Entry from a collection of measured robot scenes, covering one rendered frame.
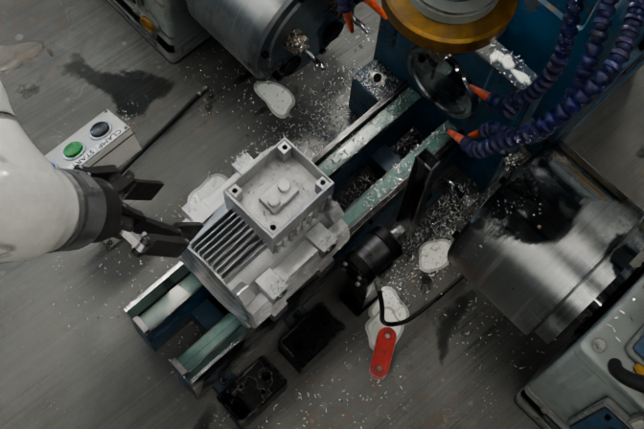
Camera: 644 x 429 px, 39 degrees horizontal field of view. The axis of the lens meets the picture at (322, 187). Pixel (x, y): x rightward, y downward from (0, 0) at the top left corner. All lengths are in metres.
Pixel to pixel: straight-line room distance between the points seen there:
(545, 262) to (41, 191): 0.69
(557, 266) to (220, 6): 0.65
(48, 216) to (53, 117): 0.86
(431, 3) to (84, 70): 0.82
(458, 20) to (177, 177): 0.68
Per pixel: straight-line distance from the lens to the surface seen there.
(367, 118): 1.57
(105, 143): 1.40
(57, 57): 1.82
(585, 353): 1.25
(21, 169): 0.91
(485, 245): 1.31
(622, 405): 1.31
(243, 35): 1.46
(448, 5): 1.18
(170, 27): 1.68
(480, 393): 1.57
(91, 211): 0.99
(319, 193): 1.27
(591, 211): 1.31
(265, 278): 1.30
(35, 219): 0.90
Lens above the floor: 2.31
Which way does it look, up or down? 67 degrees down
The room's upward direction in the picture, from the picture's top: 6 degrees clockwise
